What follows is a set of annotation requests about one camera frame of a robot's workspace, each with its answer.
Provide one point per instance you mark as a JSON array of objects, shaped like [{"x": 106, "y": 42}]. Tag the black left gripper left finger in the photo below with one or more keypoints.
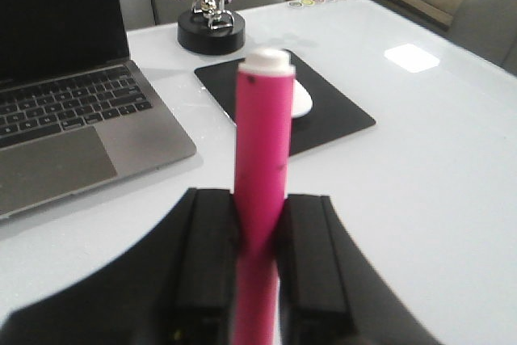
[{"x": 175, "y": 286}]

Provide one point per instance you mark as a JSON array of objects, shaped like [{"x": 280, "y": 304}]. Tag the black mouse pad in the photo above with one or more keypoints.
[{"x": 332, "y": 116}]

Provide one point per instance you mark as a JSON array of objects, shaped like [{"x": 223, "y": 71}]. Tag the pink highlighter pen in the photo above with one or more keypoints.
[{"x": 264, "y": 93}]

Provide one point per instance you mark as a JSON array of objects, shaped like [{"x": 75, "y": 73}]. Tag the ferris wheel desk toy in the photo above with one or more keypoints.
[{"x": 209, "y": 27}]

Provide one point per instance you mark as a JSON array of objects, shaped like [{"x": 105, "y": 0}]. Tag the grey laptop computer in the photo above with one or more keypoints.
[{"x": 76, "y": 111}]

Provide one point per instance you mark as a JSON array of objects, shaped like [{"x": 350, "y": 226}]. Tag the white computer mouse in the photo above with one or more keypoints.
[{"x": 302, "y": 102}]

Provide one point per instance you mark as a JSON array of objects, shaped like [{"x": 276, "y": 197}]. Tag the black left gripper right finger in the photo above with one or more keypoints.
[{"x": 329, "y": 292}]

